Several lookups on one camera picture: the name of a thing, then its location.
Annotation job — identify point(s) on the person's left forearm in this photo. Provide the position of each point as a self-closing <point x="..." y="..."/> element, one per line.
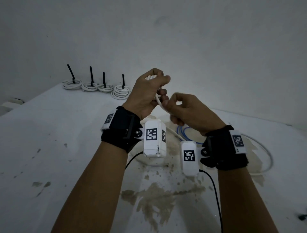
<point x="91" y="192"/>

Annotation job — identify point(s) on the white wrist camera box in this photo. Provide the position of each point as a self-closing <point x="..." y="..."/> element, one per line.
<point x="189" y="168"/>
<point x="153" y="150"/>

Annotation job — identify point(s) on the black cable ties bunch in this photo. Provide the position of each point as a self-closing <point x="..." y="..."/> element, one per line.
<point x="302" y="216"/>

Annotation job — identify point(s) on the person's left hand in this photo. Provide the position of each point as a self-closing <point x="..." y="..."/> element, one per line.
<point x="141" y="96"/>

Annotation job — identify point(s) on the white checkered marker tag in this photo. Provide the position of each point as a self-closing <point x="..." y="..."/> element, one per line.
<point x="238" y="141"/>
<point x="108" y="120"/>

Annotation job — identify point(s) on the person's right hand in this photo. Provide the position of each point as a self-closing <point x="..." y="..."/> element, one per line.
<point x="196" y="112"/>

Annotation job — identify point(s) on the white power adapter box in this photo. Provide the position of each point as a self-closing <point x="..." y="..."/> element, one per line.
<point x="10" y="104"/>

